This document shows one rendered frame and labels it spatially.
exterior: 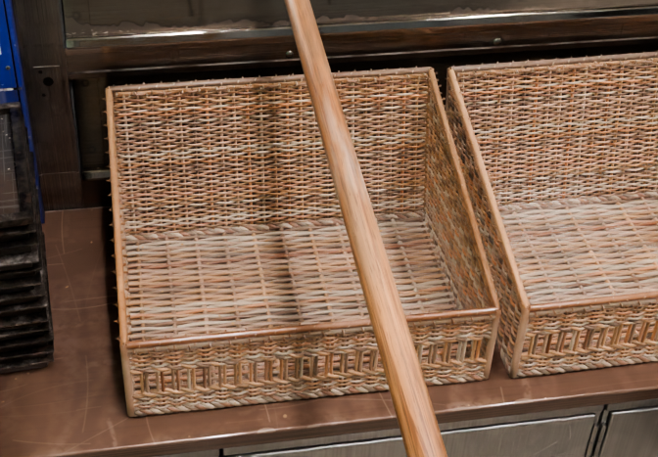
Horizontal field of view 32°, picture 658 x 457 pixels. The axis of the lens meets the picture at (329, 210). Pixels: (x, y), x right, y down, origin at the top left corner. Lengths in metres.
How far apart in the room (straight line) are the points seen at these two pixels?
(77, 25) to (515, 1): 0.72
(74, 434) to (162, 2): 0.68
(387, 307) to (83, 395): 0.85
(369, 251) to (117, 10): 0.91
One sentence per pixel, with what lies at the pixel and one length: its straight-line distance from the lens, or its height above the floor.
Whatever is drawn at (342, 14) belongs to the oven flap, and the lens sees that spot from 1.88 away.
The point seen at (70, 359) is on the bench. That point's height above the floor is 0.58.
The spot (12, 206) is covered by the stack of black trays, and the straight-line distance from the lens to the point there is 1.63.
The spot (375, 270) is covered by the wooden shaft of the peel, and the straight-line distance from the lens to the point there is 1.02.
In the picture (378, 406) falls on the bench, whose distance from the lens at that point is 1.73.
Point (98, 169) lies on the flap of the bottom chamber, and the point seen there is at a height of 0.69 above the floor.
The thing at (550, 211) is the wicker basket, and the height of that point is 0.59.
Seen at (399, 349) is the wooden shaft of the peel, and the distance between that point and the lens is 0.95.
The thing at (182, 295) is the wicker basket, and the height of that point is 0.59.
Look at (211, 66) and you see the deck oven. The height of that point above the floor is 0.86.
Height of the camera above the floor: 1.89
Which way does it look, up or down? 40 degrees down
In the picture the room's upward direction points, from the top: 3 degrees clockwise
